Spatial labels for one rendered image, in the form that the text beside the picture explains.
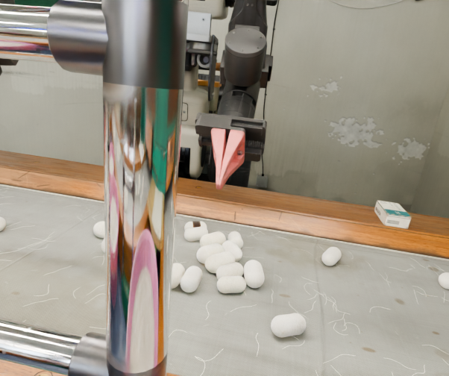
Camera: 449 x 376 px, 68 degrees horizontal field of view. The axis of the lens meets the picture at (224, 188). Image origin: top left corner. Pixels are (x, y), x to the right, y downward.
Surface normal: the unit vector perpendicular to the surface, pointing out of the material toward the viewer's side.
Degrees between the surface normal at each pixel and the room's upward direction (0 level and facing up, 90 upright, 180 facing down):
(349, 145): 90
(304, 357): 0
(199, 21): 90
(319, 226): 45
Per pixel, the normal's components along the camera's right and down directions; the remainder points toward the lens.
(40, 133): -0.07, 0.32
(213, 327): 0.11, -0.94
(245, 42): 0.03, -0.51
